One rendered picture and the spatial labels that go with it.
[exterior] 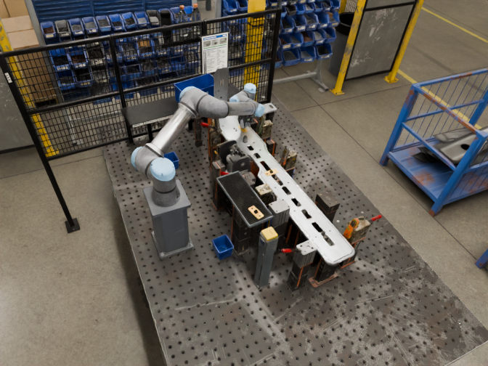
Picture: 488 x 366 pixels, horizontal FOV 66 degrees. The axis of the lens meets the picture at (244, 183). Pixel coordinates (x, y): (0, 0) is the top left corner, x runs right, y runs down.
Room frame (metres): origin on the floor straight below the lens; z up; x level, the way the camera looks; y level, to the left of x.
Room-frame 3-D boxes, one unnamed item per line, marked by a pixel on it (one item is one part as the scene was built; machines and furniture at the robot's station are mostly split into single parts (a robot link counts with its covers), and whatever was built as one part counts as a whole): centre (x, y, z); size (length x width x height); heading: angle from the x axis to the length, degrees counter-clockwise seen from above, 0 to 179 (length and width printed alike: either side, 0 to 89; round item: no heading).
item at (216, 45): (2.63, 0.29, 1.30); 0.23 x 0.02 x 0.31; 122
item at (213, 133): (2.02, 0.22, 0.88); 0.07 x 0.06 x 0.35; 122
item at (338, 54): (5.01, -1.27, 0.36); 0.50 x 0.50 x 0.73
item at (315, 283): (1.18, -0.50, 0.84); 0.18 x 0.06 x 0.29; 122
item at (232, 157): (1.69, 0.06, 0.94); 0.18 x 0.13 x 0.49; 32
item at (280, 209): (1.34, -0.20, 0.90); 0.13 x 0.10 x 0.41; 122
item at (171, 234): (1.35, 0.41, 0.90); 0.21 x 0.21 x 0.40; 28
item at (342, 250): (1.70, -0.18, 1.00); 1.38 x 0.22 x 0.02; 32
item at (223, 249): (1.30, 0.10, 0.74); 0.11 x 0.10 x 0.09; 32
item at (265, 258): (1.12, -0.14, 0.92); 0.08 x 0.08 x 0.44; 32
